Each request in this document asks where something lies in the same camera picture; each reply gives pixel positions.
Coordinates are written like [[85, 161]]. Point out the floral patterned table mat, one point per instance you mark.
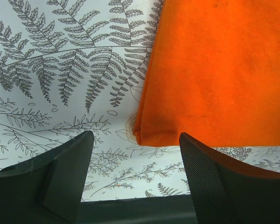
[[69, 66]]

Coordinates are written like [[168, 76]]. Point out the orange t-shirt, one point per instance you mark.
[[214, 73]]

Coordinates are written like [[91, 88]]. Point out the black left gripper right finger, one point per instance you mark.
[[228, 191]]

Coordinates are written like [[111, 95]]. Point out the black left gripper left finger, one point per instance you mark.
[[47, 189]]

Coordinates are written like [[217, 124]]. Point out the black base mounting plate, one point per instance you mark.
[[151, 210]]

